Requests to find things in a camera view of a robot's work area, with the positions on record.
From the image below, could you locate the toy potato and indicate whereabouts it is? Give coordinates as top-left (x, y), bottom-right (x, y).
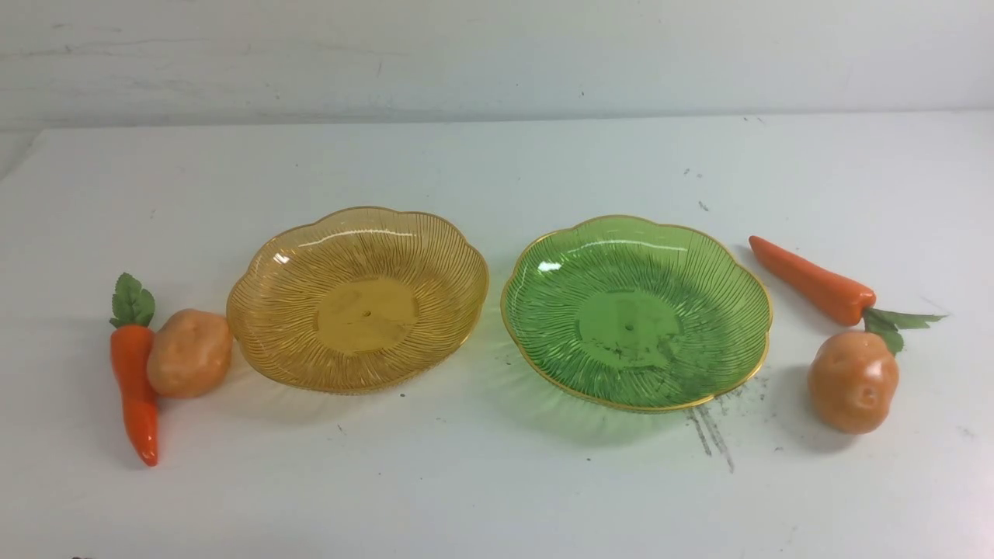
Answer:
top-left (147, 308), bottom-right (233, 399)
top-left (807, 332), bottom-right (899, 435)

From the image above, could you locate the green ribbed plastic plate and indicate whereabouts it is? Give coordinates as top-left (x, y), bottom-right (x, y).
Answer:
top-left (500, 215), bottom-right (773, 413)

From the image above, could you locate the toy carrot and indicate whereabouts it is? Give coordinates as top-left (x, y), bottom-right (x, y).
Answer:
top-left (109, 273), bottom-right (158, 467)
top-left (749, 236), bottom-right (944, 355)

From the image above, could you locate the amber ribbed plastic plate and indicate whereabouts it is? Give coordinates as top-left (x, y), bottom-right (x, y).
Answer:
top-left (226, 206), bottom-right (490, 395)

